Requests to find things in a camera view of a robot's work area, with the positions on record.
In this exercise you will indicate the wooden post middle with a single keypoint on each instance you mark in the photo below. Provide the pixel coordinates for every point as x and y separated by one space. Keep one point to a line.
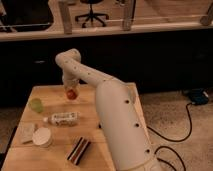
129 10

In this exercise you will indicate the wooden post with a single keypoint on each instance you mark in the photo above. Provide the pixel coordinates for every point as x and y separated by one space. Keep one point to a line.
207 19
129 10
65 16

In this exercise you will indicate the black office chair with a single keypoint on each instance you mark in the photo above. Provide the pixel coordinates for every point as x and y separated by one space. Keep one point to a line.
91 15

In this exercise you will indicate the wooden post left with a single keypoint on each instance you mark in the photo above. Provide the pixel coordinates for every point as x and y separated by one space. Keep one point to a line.
65 16

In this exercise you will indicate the wooden post right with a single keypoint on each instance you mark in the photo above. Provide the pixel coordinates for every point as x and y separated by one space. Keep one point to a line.
207 19

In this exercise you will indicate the blue black floor device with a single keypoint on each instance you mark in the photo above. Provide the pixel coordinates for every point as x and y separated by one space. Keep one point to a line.
197 96

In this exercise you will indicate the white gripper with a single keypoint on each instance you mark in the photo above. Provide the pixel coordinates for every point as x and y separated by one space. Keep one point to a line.
70 81

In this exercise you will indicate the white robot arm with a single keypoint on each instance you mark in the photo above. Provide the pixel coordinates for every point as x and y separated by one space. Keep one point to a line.
125 133

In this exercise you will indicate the green plastic cup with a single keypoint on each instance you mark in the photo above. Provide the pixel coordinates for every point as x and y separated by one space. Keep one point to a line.
36 105

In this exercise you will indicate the striped brown black package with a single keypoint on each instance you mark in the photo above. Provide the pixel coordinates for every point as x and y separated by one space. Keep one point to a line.
78 150

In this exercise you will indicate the clear plastic bottle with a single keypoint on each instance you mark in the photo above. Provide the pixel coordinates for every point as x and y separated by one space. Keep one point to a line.
62 119

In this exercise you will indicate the red apple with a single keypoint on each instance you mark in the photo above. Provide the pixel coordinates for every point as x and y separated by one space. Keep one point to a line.
71 94

